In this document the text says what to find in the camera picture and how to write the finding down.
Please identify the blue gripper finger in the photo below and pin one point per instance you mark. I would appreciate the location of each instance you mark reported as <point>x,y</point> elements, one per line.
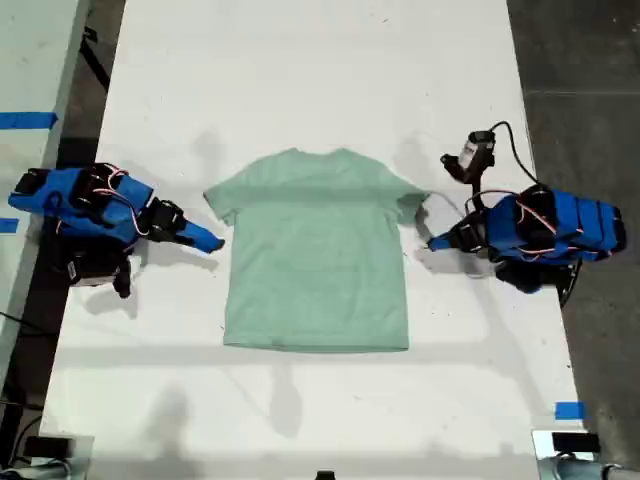
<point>447,241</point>
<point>192,243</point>
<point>456,230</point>
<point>202,234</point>

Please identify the pale green T-shirt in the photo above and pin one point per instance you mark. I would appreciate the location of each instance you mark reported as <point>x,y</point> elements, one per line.
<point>315,250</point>

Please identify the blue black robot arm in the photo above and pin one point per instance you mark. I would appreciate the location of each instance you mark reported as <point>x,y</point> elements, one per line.
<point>575,225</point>
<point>70,210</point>

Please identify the short blue tape strip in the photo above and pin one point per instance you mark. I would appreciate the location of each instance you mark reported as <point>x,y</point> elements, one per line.
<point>9,225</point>

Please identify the square blue tape piece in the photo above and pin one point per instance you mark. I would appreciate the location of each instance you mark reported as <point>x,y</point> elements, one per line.
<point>570,411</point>

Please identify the pale side table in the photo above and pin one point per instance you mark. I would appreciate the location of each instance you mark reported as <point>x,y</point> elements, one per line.
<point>35,50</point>

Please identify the small black box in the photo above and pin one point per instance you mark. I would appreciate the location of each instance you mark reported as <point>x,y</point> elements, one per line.
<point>575,442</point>
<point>47,446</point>

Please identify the grey metal tube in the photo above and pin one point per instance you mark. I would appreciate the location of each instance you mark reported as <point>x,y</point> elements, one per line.
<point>40,472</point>
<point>575,472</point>

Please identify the small black block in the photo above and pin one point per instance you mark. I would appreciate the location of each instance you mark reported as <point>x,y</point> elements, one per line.
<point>325,475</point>

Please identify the black camera box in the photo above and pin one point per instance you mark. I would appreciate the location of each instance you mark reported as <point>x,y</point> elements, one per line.
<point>82,270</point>
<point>475,150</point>

